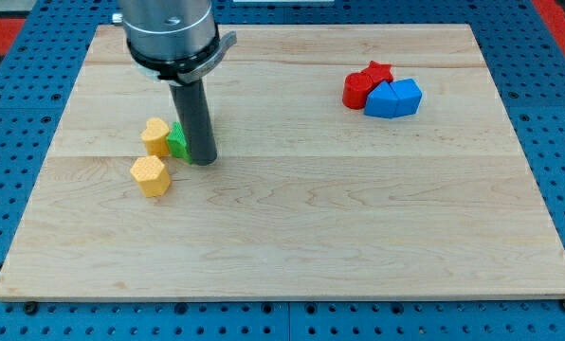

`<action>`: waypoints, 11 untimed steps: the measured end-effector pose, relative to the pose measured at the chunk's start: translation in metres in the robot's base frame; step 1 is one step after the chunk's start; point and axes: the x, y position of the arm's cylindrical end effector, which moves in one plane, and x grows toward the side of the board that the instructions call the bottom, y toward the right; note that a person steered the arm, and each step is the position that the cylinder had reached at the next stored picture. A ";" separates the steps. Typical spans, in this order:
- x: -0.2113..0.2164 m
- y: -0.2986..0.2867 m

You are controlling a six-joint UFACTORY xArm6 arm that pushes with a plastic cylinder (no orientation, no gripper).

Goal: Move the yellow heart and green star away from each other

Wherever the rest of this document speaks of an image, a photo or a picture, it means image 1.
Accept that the red star block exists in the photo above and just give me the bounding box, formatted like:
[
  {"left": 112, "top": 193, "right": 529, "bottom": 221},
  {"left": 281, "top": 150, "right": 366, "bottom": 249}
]
[{"left": 362, "top": 61, "right": 394, "bottom": 85}]

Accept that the blue triangle block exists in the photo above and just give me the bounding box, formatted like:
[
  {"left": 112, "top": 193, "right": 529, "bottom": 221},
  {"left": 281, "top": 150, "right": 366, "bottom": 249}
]
[{"left": 364, "top": 81, "right": 399, "bottom": 118}]

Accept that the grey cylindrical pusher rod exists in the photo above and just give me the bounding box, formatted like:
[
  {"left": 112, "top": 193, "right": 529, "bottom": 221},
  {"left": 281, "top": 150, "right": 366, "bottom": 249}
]
[{"left": 170, "top": 81, "right": 217, "bottom": 166}]

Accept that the yellow heart block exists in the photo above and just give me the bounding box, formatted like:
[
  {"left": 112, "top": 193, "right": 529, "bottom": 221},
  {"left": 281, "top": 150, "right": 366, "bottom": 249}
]
[{"left": 140, "top": 117, "right": 170, "bottom": 156}]

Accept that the yellow hexagon block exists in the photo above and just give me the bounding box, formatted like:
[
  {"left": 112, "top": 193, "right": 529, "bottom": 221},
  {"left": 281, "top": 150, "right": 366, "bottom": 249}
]
[{"left": 130, "top": 155, "right": 171, "bottom": 197}]

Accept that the red cylinder block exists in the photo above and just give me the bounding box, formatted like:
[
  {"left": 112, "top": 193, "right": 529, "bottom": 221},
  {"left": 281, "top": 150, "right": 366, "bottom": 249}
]
[{"left": 342, "top": 72, "right": 374, "bottom": 110}]

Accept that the wooden board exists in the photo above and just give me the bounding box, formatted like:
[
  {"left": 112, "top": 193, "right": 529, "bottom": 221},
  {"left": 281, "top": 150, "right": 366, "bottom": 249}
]
[{"left": 0, "top": 24, "right": 565, "bottom": 302}]

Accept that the blue pentagon block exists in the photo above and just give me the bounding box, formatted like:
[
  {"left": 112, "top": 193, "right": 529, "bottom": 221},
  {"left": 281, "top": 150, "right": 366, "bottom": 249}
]
[{"left": 391, "top": 79, "right": 422, "bottom": 117}]

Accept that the green star block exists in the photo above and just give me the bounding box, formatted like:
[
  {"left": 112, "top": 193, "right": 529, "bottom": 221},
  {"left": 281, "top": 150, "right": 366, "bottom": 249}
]
[{"left": 166, "top": 122, "right": 192, "bottom": 164}]

